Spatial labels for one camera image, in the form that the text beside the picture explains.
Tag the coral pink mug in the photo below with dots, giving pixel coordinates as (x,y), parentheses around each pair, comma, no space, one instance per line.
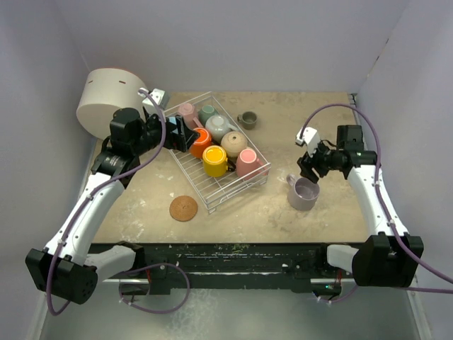
(248,164)

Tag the sage green cup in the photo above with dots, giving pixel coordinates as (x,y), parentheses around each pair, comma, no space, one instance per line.
(206,112)

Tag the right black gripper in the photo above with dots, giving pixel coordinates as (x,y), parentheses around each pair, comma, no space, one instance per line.
(306,171)

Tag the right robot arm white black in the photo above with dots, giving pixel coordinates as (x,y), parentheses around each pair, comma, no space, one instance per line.
(382,260)

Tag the light pink mug white inside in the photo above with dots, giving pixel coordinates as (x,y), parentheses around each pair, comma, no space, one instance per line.
(190,116)

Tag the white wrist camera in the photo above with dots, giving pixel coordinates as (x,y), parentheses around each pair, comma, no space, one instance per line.
(160,97)
(309,138)

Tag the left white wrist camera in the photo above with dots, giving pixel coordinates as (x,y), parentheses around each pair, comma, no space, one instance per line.
(160,97)

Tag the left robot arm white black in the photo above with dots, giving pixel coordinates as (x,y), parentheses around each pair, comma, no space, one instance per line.
(64,267)

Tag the round woven cork coaster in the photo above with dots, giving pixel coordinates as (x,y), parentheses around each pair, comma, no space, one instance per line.
(183,208)

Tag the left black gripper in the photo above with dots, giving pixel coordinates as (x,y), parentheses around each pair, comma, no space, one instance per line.
(181,142)

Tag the yellow cup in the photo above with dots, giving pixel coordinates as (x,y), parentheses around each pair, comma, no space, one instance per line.
(215,162)

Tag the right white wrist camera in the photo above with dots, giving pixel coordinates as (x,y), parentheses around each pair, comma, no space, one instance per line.
(309,138)

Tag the white wire dish rack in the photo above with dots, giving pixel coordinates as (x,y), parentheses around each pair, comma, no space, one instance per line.
(214,191)

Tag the large white cylindrical container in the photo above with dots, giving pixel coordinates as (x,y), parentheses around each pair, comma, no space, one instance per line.
(107,90)

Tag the aluminium frame rail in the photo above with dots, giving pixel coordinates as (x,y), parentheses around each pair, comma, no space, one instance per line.
(416,306)

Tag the light blue mug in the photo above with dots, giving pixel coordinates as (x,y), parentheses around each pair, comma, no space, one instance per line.
(175,127)

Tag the beige round mug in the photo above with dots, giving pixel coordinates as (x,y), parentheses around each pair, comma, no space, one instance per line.
(234,143)

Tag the orange cup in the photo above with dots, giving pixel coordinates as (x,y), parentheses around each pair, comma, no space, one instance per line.
(201,143)

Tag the olive green small cup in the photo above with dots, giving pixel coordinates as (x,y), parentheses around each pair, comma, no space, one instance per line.
(248,120)

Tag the pale grey white mug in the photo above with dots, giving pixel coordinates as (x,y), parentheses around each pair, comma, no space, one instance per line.
(218,126)

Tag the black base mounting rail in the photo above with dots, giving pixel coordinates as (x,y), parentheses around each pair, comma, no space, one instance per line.
(298,267)

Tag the lilac mug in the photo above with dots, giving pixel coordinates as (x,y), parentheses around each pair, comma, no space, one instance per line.
(302,194)

